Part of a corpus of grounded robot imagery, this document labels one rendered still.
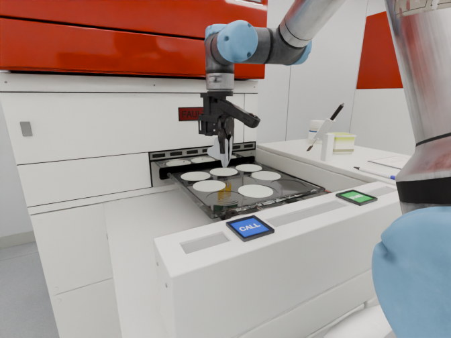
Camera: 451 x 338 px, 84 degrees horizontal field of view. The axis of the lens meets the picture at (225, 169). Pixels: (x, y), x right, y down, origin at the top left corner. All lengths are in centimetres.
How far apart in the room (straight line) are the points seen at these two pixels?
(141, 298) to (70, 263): 55
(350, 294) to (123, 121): 77
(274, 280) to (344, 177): 44
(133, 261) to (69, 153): 43
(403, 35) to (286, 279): 35
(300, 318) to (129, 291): 31
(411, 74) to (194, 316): 34
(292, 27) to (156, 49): 43
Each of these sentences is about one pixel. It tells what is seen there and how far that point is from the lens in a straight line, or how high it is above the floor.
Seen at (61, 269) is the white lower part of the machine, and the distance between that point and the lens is 104.
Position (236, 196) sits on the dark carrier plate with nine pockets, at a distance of 68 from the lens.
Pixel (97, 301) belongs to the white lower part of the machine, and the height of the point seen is 44.
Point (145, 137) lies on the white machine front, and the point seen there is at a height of 103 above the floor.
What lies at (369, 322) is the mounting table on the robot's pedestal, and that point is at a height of 82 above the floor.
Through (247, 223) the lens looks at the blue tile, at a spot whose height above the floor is 96.
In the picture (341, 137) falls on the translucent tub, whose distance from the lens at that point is 95.
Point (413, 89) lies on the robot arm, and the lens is 20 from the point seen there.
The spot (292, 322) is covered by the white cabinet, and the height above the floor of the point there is 79.
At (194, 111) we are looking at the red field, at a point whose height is 111.
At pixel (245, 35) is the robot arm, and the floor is 128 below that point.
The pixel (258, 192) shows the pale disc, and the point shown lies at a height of 90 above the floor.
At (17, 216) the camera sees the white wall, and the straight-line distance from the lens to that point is 260.
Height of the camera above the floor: 116
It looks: 16 degrees down
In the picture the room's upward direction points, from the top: straight up
